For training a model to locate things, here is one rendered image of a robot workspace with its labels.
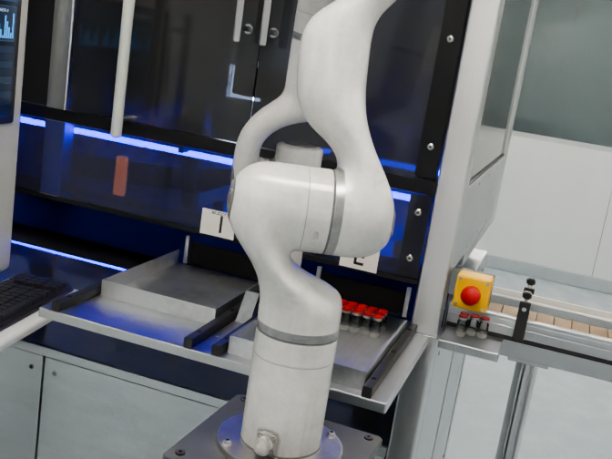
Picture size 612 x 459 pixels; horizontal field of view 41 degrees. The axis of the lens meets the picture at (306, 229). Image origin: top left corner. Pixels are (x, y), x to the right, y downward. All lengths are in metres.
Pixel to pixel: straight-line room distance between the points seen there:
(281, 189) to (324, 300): 0.17
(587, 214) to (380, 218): 5.29
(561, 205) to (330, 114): 5.28
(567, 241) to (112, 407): 4.72
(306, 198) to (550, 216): 5.33
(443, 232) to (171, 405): 0.80
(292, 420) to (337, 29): 0.55
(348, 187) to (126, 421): 1.20
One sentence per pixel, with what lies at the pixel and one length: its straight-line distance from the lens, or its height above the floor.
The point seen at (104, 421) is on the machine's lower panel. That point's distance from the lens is 2.18.
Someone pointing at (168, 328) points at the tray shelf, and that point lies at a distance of 1.61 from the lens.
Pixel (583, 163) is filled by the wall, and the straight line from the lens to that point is 6.31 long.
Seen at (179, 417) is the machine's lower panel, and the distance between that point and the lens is 2.07.
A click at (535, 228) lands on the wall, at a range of 6.38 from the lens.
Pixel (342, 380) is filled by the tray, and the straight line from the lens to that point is 1.46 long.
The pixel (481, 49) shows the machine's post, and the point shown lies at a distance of 1.70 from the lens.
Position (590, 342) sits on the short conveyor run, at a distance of 1.88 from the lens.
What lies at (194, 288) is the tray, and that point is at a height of 0.88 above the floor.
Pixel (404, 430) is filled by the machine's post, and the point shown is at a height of 0.65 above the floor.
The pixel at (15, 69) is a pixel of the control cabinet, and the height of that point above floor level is 1.29.
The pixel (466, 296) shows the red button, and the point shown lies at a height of 1.00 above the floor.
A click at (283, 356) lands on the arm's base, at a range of 1.15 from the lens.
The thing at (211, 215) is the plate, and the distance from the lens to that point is 1.89.
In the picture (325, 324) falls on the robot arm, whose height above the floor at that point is 1.08.
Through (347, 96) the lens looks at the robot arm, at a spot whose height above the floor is 1.39.
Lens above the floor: 1.45
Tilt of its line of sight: 13 degrees down
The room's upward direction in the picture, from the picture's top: 9 degrees clockwise
